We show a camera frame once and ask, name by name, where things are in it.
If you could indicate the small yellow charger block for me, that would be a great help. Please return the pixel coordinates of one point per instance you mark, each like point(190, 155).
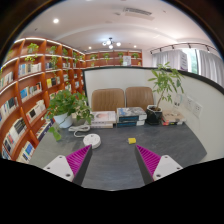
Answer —
point(132, 140)

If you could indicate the round white power strip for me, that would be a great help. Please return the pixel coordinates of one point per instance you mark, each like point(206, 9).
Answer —
point(92, 140)

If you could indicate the white wall socket plate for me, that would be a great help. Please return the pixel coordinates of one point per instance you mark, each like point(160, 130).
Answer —
point(198, 109)
point(189, 102)

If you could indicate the brown leather chair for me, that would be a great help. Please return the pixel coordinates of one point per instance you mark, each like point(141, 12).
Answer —
point(140, 96)
point(107, 99)

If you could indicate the patterned cover book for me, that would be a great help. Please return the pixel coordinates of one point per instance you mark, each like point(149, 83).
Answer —
point(131, 112)

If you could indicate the ceiling air conditioner vent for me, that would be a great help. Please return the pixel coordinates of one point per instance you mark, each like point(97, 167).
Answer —
point(138, 12)

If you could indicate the tall plant in dark pot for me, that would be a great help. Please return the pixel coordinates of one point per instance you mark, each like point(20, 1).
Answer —
point(165, 80)

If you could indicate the round recessed ceiling light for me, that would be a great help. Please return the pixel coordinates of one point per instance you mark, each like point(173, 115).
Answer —
point(55, 20)

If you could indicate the leafy plant in white pot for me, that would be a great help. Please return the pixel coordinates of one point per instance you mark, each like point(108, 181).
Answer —
point(65, 105)

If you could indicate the dark blue book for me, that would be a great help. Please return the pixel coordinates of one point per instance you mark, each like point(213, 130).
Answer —
point(130, 123)

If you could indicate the red and white book stack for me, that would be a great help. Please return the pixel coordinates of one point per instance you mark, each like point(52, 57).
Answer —
point(173, 117)

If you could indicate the grey curtain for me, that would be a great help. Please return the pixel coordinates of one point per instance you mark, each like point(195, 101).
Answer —
point(166, 59)
point(213, 66)

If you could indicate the black curtain track rail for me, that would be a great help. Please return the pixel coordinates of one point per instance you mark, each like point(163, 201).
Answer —
point(180, 45)

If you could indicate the globe bulb chandelier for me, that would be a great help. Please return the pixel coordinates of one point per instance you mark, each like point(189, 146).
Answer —
point(110, 42)

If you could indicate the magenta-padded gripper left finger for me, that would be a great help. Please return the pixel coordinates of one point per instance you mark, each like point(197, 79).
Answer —
point(60, 166)

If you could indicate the orange wooden bookshelf unit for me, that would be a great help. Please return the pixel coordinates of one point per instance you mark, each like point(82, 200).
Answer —
point(26, 100)

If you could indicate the white partition panel black-edged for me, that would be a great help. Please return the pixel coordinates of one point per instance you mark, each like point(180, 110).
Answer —
point(113, 78)

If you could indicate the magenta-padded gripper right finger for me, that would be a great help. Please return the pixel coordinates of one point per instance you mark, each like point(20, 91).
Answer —
point(165, 166)

